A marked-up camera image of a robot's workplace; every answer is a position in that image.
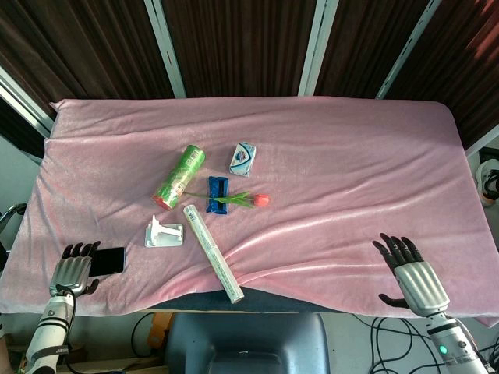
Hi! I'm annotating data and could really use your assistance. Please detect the blue snack packet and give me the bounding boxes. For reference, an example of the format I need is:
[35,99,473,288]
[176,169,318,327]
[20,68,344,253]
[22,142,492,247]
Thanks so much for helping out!
[206,175,230,215]

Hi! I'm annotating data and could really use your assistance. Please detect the pink velvet tablecloth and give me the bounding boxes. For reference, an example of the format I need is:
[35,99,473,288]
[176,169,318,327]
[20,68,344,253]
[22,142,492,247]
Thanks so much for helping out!
[0,96,499,327]

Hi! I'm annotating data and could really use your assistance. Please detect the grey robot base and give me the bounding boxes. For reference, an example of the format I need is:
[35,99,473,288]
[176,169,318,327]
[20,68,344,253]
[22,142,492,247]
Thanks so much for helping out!
[163,311,331,374]

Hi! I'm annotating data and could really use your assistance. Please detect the green cylindrical can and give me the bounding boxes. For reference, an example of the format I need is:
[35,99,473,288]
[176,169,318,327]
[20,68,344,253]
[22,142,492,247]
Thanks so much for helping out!
[151,144,207,211]

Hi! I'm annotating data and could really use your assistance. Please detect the artificial red tulip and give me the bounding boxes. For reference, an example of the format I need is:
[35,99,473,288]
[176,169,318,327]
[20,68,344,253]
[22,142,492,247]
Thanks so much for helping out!
[182,190,271,209]

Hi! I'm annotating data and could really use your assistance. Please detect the metal chair frame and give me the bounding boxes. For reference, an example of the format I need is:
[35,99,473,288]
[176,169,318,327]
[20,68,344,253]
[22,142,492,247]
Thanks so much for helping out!
[0,203,28,254]

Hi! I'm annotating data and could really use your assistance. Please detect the dark brown curtain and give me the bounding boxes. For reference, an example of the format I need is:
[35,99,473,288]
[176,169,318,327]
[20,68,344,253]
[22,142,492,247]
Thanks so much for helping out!
[0,0,499,159]

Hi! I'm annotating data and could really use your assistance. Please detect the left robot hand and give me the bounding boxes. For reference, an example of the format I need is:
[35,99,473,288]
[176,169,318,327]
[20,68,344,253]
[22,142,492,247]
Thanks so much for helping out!
[48,241,102,298]

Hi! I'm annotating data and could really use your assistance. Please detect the white sneaker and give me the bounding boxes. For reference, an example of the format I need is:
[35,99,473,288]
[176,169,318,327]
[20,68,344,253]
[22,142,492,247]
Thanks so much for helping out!
[473,155,499,207]

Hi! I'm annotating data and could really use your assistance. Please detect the white phone stand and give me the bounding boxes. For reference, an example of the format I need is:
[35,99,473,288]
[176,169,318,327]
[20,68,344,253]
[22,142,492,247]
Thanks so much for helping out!
[144,214,185,249]

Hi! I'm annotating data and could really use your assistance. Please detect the black smartphone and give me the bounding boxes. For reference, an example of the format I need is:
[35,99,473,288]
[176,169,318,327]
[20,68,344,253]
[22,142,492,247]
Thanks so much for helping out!
[88,246,126,278]

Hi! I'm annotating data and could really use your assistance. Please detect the black floor cables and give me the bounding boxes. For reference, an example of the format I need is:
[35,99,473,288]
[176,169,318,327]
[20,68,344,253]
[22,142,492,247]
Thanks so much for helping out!
[130,311,499,374]

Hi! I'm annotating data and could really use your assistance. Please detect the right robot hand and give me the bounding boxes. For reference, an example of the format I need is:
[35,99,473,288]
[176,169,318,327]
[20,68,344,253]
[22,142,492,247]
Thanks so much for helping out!
[372,232,451,317]

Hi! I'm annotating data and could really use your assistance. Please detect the white blue tissue pack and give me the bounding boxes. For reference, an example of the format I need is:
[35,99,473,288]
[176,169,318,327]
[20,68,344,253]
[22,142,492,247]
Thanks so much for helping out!
[228,142,259,178]

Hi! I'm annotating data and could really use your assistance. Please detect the long white tube box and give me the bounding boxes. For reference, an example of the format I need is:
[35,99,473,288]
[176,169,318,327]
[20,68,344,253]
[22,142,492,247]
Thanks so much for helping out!
[182,204,246,305]

